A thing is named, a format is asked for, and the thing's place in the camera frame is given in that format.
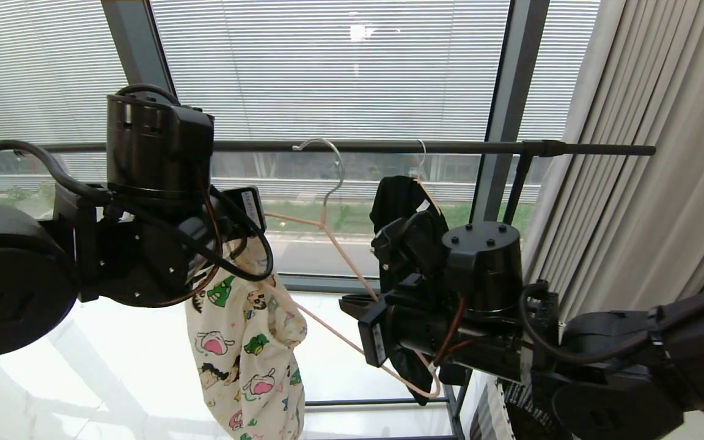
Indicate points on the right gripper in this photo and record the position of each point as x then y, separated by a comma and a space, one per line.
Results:
401, 330

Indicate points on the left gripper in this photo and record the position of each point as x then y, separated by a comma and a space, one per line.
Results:
245, 208

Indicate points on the pink clothes hanger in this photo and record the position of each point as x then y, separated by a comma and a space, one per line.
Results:
420, 153
352, 264

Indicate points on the black garment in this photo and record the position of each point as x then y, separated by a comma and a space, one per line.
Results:
398, 198

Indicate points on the cream printed garment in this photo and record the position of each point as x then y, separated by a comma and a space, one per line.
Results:
248, 366

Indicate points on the white laundry basket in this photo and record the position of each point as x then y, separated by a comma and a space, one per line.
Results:
486, 415

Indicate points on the black clothes rack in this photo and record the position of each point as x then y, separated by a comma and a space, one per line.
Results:
388, 146

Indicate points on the window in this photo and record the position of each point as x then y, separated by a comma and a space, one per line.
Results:
327, 61

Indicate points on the beige curtain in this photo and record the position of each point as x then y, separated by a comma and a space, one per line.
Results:
651, 153

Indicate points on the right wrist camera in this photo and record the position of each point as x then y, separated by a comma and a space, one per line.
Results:
410, 244

